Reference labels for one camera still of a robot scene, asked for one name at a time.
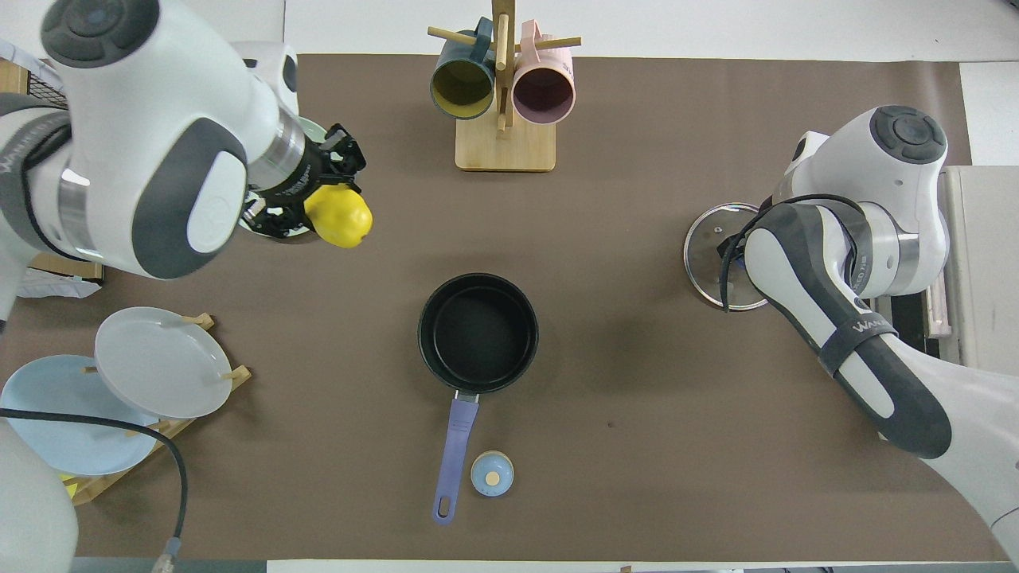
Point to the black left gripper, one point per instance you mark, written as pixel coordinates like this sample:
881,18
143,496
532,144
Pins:
298,179

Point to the yellow lemon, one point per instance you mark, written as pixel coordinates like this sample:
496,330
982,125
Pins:
338,216

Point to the glass lid with blue knob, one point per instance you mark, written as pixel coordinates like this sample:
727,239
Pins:
707,239

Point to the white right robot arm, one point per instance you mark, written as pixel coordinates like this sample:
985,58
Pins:
844,318

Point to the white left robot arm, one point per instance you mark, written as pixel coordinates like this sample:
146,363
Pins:
143,103

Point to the green plate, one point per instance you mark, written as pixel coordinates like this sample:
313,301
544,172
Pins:
314,129

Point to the grey plate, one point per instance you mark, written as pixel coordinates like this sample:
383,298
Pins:
159,362

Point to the wooden plate rack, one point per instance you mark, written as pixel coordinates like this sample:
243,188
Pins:
179,430

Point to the light blue plate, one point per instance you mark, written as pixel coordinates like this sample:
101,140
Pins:
56,422

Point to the yellow plate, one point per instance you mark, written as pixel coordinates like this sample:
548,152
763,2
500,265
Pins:
70,489

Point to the dark teal mug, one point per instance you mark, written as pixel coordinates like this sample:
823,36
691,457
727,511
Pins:
462,83

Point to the wooden mug tree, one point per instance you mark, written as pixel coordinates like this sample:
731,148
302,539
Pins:
505,147

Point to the pink ribbed mug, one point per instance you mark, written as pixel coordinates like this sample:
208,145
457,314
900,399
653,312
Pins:
544,91

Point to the wooden shelf box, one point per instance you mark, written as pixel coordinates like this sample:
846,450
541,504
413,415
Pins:
68,268

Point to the white crumpled paper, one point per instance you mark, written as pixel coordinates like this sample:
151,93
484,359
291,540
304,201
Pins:
56,285

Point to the white checkered cloth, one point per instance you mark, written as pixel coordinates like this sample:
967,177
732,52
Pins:
28,60

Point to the brown table mat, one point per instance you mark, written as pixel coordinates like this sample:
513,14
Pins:
637,159

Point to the small blue dome bell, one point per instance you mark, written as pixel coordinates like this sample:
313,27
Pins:
492,473

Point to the white toaster oven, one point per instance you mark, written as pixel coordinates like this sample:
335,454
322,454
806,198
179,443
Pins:
987,255

